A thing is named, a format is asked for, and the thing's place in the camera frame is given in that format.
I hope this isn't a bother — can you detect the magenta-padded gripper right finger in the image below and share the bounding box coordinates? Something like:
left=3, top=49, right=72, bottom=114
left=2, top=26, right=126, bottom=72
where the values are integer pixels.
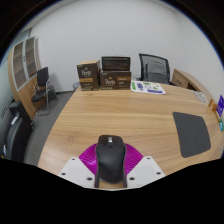
left=122, top=143, right=166, bottom=189

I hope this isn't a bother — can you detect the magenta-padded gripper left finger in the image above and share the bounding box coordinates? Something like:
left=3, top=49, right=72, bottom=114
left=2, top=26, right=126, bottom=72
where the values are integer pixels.
left=57, top=143, right=100, bottom=189

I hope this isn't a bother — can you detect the black computer mouse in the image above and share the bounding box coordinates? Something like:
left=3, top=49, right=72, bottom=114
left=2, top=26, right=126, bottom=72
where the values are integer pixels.
left=95, top=134, right=128, bottom=184

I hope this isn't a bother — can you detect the dark grey mouse pad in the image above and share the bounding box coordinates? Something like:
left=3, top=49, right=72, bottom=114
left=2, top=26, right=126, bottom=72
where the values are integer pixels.
left=172, top=111, right=212, bottom=159

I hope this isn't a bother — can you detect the white printed paper sheet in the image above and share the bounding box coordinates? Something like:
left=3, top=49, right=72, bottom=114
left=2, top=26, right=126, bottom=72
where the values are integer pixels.
left=130, top=80, right=167, bottom=96

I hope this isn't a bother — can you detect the black leather office chair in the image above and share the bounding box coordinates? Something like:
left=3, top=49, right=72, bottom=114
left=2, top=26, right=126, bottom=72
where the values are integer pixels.
left=1, top=100, right=35, bottom=163

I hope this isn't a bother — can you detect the wide brown cardboard box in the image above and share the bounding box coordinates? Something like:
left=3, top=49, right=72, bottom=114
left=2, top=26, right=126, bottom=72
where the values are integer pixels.
left=99, top=69, right=132, bottom=91

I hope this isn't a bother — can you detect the tall brown cardboard box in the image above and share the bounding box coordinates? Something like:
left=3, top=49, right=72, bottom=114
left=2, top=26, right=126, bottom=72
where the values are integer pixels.
left=76, top=59, right=101, bottom=92

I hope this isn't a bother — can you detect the round grey disc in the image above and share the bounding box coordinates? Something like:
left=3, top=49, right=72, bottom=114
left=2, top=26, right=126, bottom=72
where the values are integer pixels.
left=194, top=90, right=208, bottom=104

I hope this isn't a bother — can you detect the black mesh office chair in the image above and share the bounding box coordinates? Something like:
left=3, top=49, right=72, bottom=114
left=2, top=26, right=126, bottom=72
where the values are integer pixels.
left=138, top=53, right=172, bottom=85

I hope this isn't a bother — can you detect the black visitor chair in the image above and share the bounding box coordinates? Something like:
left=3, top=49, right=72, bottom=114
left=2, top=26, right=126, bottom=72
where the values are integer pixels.
left=31, top=66, right=58, bottom=116

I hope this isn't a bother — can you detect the small orange box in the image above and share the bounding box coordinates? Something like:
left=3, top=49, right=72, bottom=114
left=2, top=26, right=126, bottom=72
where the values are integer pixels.
left=208, top=99, right=218, bottom=113

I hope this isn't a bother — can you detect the wooden side desk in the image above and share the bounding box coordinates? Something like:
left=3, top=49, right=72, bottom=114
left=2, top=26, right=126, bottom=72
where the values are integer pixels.
left=171, top=68, right=214, bottom=101

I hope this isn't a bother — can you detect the black printed box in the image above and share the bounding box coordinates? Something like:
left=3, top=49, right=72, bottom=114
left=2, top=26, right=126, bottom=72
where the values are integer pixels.
left=101, top=55, right=132, bottom=72

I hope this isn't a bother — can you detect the purple card box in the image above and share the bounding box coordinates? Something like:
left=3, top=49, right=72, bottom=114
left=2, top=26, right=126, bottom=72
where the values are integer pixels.
left=215, top=94, right=224, bottom=118

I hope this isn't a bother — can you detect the wooden shelf unit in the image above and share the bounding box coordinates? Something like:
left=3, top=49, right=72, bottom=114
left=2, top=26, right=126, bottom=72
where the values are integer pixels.
left=8, top=36, right=43, bottom=119

